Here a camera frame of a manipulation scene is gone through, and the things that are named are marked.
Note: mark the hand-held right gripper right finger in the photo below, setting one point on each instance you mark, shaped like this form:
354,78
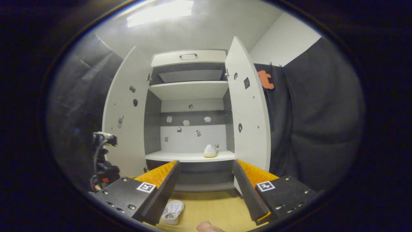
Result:
248,193

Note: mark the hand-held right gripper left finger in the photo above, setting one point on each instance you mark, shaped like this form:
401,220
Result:
165,190

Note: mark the white shoe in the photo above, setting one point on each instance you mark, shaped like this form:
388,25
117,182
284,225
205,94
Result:
173,211
210,150

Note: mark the white shoe cabinet door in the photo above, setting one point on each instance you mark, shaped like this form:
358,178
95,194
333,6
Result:
251,145
125,151

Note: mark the white cabinet drawer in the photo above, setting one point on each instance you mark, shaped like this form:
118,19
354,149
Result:
206,59

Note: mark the black backdrop cloth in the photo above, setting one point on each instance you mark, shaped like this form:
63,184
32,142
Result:
322,129

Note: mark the ceiling light panel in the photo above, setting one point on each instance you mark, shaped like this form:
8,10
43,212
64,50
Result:
161,13

